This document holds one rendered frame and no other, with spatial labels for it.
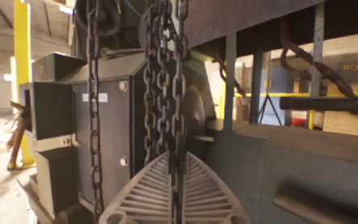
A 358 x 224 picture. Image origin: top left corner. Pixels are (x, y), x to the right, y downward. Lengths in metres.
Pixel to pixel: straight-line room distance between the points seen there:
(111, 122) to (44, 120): 0.17
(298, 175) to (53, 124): 0.68
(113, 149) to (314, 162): 0.52
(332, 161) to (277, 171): 0.14
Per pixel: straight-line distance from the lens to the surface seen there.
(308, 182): 0.56
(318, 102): 0.51
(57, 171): 0.45
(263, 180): 0.60
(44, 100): 0.41
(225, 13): 0.77
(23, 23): 2.18
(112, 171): 0.33
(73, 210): 0.57
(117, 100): 0.27
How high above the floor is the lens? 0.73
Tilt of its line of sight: 5 degrees down
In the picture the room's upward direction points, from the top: 1 degrees clockwise
